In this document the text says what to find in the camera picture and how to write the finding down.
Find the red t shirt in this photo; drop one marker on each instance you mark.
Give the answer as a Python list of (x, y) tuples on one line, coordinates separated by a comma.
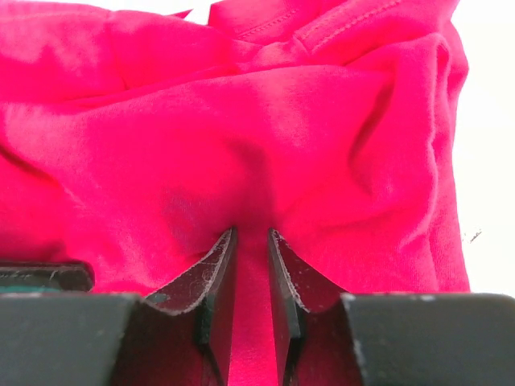
[(132, 140)]

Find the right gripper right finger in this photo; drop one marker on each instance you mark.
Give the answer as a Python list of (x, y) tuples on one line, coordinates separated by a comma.
[(325, 335)]

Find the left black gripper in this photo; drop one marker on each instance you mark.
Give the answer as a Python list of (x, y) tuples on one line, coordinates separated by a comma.
[(51, 277)]

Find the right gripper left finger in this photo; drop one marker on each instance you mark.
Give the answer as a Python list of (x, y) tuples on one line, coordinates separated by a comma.
[(178, 335)]

